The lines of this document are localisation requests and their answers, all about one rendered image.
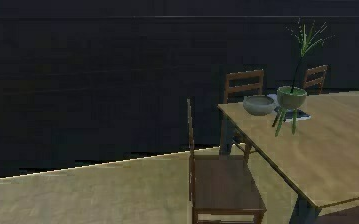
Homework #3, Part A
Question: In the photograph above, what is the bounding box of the grey round bowl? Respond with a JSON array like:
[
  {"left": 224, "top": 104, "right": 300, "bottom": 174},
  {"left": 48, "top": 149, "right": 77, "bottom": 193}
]
[{"left": 242, "top": 95, "right": 276, "bottom": 117}]

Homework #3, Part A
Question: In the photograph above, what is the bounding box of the green potted house plant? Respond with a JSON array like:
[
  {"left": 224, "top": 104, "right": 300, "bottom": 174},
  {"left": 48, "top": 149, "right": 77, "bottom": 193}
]
[{"left": 271, "top": 18, "right": 335, "bottom": 138}]

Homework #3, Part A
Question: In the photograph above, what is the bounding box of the brown slatted wooden chair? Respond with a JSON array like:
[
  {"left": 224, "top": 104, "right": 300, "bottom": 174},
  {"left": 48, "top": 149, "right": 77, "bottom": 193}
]
[
  {"left": 302, "top": 64, "right": 329, "bottom": 95},
  {"left": 222, "top": 69, "right": 266, "bottom": 160}
]

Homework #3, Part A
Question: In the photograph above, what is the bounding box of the dark brown wooden chair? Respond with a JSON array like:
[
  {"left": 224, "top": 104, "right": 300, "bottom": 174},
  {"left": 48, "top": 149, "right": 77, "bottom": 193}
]
[{"left": 186, "top": 98, "right": 267, "bottom": 224}]

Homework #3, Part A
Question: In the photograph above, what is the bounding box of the light wooden dining table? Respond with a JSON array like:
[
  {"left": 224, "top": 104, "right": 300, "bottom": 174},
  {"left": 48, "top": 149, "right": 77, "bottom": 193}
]
[{"left": 216, "top": 89, "right": 359, "bottom": 224}]

